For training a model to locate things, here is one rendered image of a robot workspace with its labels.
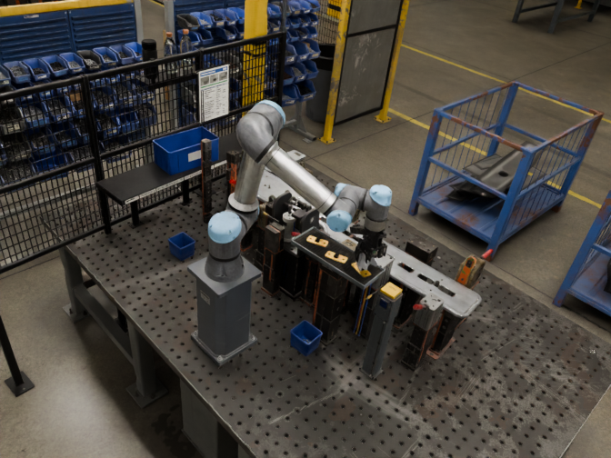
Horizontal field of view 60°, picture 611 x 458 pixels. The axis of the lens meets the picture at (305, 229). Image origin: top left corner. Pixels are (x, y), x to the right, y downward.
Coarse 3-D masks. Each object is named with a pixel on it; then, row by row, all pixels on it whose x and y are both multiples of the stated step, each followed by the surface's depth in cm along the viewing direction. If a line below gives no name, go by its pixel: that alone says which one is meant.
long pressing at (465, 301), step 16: (272, 176) 282; (272, 192) 269; (320, 224) 251; (352, 224) 253; (336, 240) 241; (352, 240) 243; (400, 256) 236; (400, 272) 228; (416, 272) 229; (432, 272) 230; (416, 288) 220; (432, 288) 221; (448, 288) 222; (464, 288) 223; (448, 304) 214; (464, 304) 215
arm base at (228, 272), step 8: (208, 256) 198; (240, 256) 200; (208, 264) 197; (216, 264) 195; (224, 264) 195; (232, 264) 196; (240, 264) 199; (208, 272) 198; (216, 272) 196; (224, 272) 196; (232, 272) 197; (240, 272) 200; (216, 280) 197; (224, 280) 197; (232, 280) 198
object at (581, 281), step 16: (608, 192) 318; (608, 208) 321; (592, 224) 332; (592, 240) 335; (608, 240) 408; (576, 256) 346; (592, 256) 389; (608, 256) 397; (576, 272) 350; (592, 272) 379; (608, 272) 371; (560, 288) 363; (576, 288) 358; (592, 288) 364; (608, 288) 357; (560, 304) 368; (592, 304) 351; (608, 304) 352
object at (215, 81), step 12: (204, 72) 276; (216, 72) 282; (228, 72) 289; (204, 84) 279; (216, 84) 286; (228, 84) 293; (204, 96) 284; (216, 96) 290; (228, 96) 297; (204, 108) 287; (216, 108) 295; (228, 108) 301
